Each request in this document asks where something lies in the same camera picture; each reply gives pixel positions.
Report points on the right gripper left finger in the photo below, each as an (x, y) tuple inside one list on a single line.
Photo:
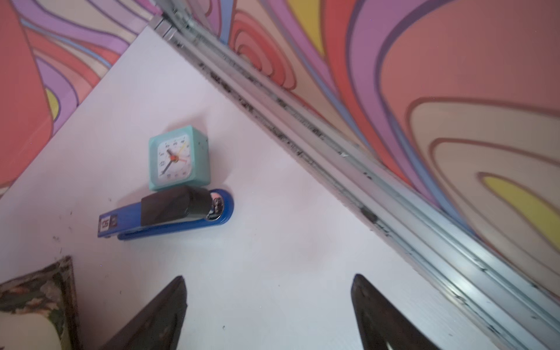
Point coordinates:
[(159, 324)]

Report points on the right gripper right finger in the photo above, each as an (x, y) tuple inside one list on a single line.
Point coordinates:
[(380, 324)]

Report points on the cream canvas bag green handles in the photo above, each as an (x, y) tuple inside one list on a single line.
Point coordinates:
[(39, 309)]

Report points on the blue stapler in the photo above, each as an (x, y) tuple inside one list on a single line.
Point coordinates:
[(173, 210)]

